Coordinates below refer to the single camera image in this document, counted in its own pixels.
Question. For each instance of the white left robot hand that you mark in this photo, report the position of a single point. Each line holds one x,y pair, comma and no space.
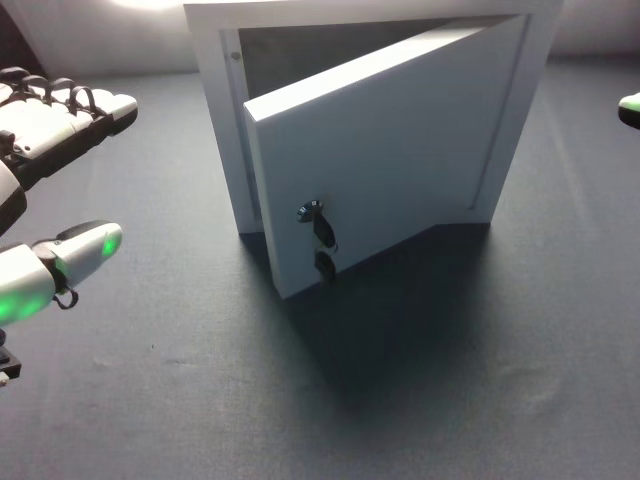
45,120

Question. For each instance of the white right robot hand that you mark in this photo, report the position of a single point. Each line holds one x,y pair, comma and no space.
632,107

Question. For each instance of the grey panel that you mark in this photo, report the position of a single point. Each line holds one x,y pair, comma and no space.
390,165

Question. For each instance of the large white box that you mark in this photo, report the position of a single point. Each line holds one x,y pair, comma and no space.
215,65

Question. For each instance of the grey table cloth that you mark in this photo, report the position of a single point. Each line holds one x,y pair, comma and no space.
150,400

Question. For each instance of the black-headed key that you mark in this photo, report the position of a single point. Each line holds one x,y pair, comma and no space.
324,230

